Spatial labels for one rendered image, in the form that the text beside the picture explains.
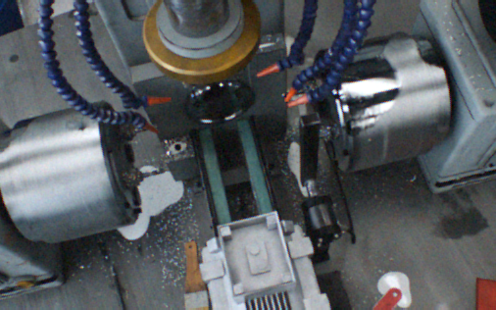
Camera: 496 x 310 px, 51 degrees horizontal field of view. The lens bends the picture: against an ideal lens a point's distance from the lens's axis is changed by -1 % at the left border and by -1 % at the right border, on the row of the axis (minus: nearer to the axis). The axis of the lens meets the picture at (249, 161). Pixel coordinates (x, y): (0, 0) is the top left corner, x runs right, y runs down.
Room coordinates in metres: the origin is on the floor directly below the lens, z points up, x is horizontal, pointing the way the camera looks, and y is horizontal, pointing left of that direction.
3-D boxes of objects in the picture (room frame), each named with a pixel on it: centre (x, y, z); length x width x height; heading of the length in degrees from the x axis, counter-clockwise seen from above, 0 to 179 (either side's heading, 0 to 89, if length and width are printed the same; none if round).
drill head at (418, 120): (0.52, -0.29, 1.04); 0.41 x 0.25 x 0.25; 96
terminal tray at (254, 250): (0.22, 0.01, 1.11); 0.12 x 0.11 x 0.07; 6
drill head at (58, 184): (0.46, 0.39, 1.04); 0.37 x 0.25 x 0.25; 96
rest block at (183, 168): (0.55, 0.15, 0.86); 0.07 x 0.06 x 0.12; 96
